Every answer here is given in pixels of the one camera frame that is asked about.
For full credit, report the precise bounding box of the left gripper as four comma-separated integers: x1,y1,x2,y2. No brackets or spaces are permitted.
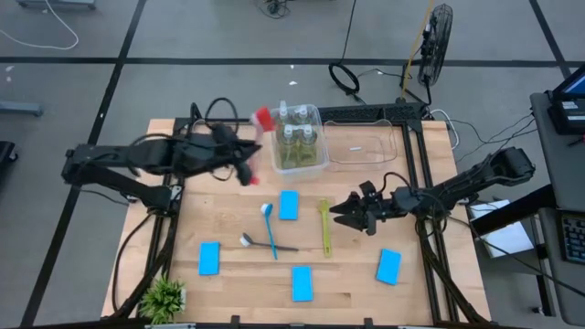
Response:
207,122,263,187

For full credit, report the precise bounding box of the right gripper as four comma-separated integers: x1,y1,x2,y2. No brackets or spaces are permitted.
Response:
328,180,394,237

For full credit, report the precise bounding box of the yellow-green dish brush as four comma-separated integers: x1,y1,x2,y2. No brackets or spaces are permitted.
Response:
317,198,333,259

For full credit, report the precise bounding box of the clear green dish soap bottle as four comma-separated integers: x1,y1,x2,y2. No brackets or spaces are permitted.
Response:
294,103,314,127
299,122,321,168
279,122,301,169
276,100,293,127

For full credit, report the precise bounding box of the blue cellulose sponge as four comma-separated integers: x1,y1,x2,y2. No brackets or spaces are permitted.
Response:
278,189,301,221
376,249,403,287
291,266,314,303
197,241,221,277

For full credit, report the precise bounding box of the clear shallow plastic tray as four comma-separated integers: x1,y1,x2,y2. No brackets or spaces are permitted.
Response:
322,119,399,173
188,118,264,173

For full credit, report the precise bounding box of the clear deep plastic bin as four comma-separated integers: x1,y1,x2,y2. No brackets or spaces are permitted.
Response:
268,103,330,180

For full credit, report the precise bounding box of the white box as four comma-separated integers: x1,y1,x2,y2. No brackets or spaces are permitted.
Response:
470,199,535,260

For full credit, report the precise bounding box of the black desk support beam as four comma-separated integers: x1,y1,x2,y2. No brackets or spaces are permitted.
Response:
469,184,557,237

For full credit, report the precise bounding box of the small green potted plant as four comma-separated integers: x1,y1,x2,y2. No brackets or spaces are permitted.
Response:
138,273,187,325

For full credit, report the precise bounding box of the black floor fan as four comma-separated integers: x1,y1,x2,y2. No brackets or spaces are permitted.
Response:
416,3,454,89

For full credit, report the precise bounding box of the grey desk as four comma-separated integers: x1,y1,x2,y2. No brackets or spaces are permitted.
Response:
529,90,585,325

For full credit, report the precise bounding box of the black keyboard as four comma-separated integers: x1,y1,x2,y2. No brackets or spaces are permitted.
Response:
559,214,585,266

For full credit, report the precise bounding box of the grey metal floor base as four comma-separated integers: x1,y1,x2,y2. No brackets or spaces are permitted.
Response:
0,101,45,118
16,0,98,11

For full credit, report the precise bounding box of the black computer box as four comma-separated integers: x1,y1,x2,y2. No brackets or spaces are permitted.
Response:
547,98,585,137

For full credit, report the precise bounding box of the black computer monitor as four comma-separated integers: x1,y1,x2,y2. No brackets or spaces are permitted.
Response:
550,66,585,102

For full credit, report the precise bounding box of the black perforated cable tray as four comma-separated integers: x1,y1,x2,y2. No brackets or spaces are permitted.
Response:
314,103,429,123

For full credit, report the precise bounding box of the coiled black floor cable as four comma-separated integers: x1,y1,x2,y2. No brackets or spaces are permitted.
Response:
327,61,367,105

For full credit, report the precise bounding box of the white looped cable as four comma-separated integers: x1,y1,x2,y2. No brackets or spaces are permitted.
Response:
429,108,461,151

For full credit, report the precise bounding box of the black cable bundle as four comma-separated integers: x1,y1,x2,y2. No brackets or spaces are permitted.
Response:
262,0,293,19

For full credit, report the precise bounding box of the long black floor cable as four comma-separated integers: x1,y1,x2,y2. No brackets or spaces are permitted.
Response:
341,0,358,63

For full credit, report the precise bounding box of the yellow hanging cable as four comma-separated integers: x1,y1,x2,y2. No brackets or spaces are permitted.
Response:
401,0,436,100

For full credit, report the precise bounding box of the white floor cable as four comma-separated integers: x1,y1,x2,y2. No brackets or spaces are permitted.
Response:
0,0,80,51

